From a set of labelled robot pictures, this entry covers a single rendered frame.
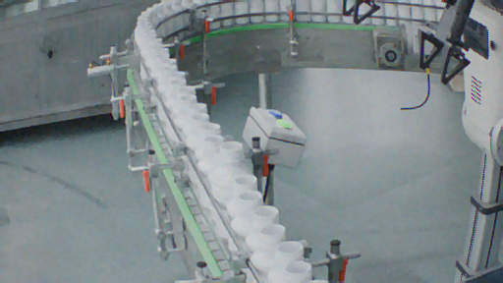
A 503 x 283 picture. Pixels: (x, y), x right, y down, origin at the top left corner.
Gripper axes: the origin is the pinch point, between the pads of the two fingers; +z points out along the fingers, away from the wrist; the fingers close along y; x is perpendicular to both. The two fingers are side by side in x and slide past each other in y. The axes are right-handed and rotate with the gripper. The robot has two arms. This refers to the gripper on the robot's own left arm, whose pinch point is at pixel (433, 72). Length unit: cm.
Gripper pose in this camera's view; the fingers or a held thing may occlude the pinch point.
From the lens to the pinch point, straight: 146.2
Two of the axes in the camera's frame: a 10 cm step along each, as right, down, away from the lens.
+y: 2.7, 3.5, -9.0
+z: -4.4, 8.7, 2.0
